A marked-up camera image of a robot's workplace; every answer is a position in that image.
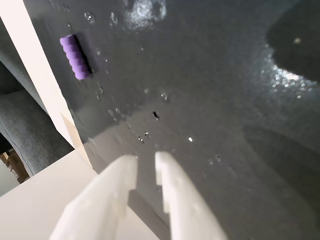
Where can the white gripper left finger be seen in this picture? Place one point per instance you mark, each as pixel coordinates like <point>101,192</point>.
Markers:
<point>100,200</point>

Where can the black glossy mat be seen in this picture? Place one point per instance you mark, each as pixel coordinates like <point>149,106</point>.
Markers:
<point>200,100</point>

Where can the grey fabric sofa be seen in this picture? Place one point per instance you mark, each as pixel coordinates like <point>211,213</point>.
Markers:
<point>27,125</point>

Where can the brown cardboard box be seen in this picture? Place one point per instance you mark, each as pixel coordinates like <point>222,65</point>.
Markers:
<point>12,162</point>

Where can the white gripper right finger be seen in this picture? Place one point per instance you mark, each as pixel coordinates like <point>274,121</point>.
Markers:
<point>182,200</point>

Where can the purple foam pen grip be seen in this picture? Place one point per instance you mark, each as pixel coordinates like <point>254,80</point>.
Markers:
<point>75,58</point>

